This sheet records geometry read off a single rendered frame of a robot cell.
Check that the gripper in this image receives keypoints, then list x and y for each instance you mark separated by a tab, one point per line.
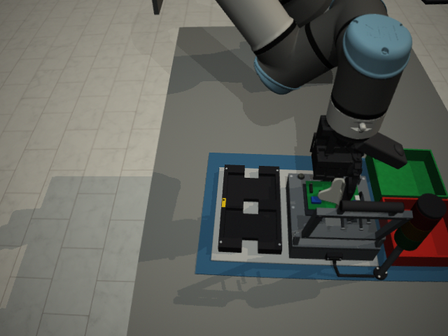
333	157

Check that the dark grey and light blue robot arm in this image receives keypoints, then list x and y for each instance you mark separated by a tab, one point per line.
294	42

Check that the green circuit board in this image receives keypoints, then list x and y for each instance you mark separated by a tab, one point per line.
317	186

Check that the red bin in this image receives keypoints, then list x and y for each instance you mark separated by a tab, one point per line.
433	251

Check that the green bin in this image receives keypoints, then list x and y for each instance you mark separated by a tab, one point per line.
420	175

